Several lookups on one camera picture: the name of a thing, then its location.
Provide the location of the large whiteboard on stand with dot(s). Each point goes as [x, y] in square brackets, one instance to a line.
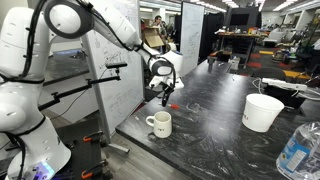
[117, 99]

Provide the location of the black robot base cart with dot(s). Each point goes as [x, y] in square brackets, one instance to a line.
[84, 140]

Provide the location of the white power strip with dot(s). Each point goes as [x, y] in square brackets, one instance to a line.
[284, 84]

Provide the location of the cardboard box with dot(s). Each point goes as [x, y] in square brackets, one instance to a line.
[151, 37]

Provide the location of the white ceramic mug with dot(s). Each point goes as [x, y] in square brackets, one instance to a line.
[161, 123]

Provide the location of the far whiteboard panel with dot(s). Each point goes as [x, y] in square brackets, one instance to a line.
[191, 32]

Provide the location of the wooden desk in background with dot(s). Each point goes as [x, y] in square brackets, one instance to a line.
[239, 44]

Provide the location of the red and white marker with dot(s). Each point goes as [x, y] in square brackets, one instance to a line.
[173, 106]

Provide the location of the clear plastic water bottle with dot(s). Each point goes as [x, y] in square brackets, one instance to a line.
[300, 158]

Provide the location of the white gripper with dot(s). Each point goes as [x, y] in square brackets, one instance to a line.
[166, 90]

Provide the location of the black wall monitor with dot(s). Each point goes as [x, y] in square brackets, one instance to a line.
[239, 19]

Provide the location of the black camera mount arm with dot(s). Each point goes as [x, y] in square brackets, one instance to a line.
[90, 83]

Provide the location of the black side table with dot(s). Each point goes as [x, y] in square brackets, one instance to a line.
[66, 64]

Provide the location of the person in background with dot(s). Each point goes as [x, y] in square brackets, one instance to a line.
[158, 22]

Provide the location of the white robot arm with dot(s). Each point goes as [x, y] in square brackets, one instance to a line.
[25, 42]

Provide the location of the white paper bucket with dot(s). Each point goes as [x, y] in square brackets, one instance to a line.
[260, 112]

